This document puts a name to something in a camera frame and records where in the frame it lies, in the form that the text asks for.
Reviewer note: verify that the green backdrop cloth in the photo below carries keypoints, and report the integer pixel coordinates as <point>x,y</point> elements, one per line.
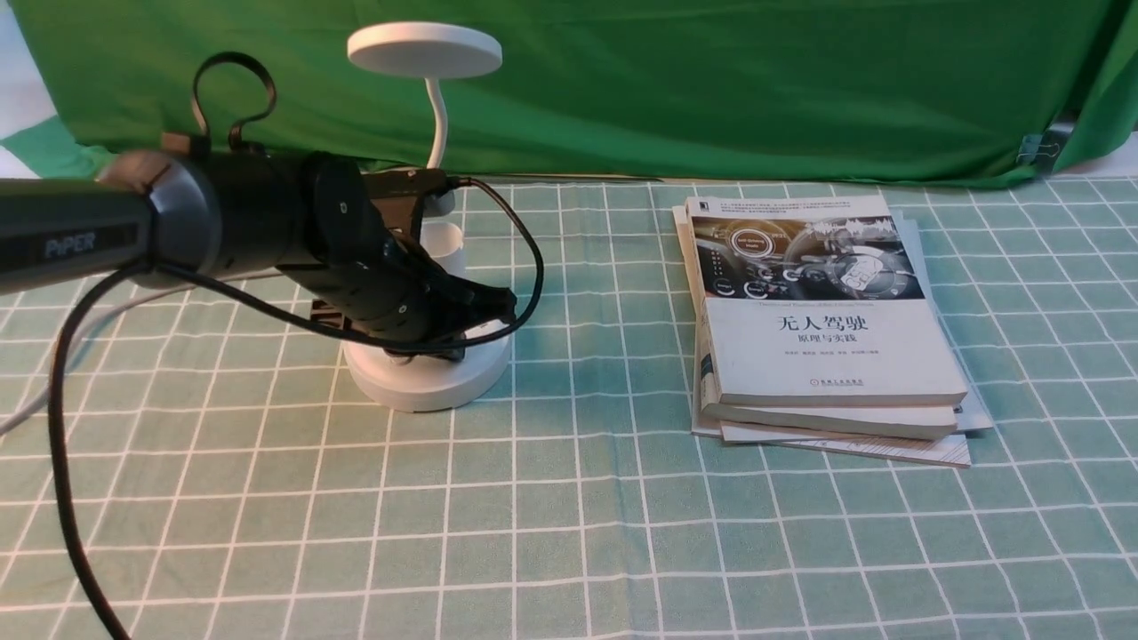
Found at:
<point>935,92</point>

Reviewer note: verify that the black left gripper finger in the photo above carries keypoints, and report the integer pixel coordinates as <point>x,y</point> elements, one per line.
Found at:
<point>475,303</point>

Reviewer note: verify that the white desk lamp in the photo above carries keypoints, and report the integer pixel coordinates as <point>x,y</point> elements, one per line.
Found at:
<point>433,52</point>

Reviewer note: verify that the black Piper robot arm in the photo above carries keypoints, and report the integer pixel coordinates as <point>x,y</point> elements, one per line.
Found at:
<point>226,222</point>

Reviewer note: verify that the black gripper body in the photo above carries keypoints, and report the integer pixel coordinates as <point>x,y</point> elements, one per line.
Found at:
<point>384,284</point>

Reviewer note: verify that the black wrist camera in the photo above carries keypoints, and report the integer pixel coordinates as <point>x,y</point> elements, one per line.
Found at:
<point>406,197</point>

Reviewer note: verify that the bottom white striped book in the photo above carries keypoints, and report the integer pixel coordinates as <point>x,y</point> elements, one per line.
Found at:
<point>972,416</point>

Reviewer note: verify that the white top book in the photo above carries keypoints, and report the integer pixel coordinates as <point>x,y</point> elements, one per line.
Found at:
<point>814,302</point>

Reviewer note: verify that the green checkered tablecloth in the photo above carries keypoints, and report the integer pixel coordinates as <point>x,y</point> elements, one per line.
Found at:
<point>232,483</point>

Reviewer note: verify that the metal binder clip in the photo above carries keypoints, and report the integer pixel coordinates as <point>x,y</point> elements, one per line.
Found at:
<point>1041,150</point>

